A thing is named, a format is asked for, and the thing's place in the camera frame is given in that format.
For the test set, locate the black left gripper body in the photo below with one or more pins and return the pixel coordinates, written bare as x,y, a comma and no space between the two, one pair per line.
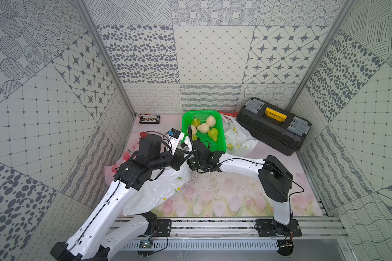
178,160

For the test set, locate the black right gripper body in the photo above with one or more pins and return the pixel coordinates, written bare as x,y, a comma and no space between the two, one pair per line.
196,163

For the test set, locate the white plastic bag lemon print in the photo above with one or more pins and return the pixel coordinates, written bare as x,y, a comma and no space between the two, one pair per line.
154,193

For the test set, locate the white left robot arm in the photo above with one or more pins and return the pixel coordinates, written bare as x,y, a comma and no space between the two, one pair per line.
153,174

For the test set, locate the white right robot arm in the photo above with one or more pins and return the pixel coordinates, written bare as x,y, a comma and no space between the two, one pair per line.
275,178

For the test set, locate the green pear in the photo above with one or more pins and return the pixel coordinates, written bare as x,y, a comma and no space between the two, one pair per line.
213,133

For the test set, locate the pale beige pear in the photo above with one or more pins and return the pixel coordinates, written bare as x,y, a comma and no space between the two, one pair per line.
203,128

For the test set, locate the yellow-green small pear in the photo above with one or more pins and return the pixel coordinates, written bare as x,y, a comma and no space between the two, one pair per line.
195,122

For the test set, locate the black smartphone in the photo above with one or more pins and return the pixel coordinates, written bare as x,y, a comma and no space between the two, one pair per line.
149,119

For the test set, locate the red plastic bag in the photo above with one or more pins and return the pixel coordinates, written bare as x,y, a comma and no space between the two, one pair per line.
233,114

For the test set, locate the black toolbox yellow latch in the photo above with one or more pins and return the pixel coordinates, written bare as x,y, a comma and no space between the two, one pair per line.
281,130

